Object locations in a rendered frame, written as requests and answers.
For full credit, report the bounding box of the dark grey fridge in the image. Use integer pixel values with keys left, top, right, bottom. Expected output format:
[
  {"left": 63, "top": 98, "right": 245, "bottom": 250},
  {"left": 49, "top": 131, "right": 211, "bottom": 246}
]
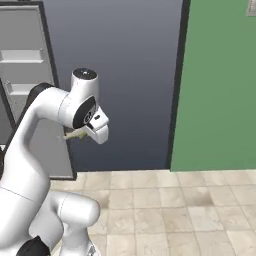
[{"left": 41, "top": 0, "right": 192, "bottom": 172}]

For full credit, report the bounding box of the grey fridge door shelf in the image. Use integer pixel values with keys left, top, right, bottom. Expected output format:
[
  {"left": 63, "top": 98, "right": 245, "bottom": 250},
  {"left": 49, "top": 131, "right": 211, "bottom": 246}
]
[
  {"left": 0, "top": 48, "right": 46, "bottom": 65},
  {"left": 3, "top": 80, "right": 38, "bottom": 97}
]

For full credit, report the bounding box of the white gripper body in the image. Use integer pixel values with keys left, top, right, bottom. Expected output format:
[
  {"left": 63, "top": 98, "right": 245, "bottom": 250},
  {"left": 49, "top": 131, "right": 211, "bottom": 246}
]
[{"left": 86, "top": 120, "right": 110, "bottom": 145}]

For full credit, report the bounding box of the pale green fish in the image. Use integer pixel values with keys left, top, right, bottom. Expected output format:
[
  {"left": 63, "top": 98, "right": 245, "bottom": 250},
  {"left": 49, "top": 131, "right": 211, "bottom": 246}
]
[{"left": 57, "top": 129, "right": 89, "bottom": 143}]

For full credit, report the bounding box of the grey fridge door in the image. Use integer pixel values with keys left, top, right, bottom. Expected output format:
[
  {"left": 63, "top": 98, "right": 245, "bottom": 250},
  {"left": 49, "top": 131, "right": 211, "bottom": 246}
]
[{"left": 0, "top": 0, "right": 78, "bottom": 181}]

